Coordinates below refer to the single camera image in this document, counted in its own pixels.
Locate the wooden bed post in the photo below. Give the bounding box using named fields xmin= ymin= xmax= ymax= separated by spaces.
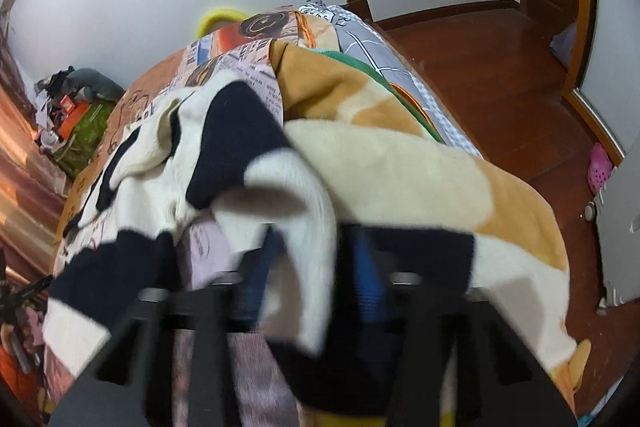
xmin=343 ymin=0 xmax=376 ymax=24

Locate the orange box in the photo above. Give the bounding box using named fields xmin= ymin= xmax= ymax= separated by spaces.
xmin=54 ymin=94 xmax=92 ymax=140

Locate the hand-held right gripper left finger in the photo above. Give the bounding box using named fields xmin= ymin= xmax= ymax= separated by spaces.
xmin=50 ymin=227 xmax=289 ymax=427

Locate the grey checked quilt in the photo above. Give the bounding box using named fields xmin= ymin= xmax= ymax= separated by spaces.
xmin=297 ymin=0 xmax=487 ymax=158

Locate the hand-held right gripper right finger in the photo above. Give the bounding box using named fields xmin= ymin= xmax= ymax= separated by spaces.
xmin=347 ymin=227 xmax=578 ymax=427

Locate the yellow ring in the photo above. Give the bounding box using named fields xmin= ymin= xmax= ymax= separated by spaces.
xmin=195 ymin=7 xmax=251 ymax=38

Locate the white and navy striped sweater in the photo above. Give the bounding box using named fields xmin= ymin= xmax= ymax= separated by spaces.
xmin=42 ymin=79 xmax=476 ymax=413

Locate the pink shoe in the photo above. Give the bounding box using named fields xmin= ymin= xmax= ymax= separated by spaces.
xmin=586 ymin=143 xmax=614 ymax=196

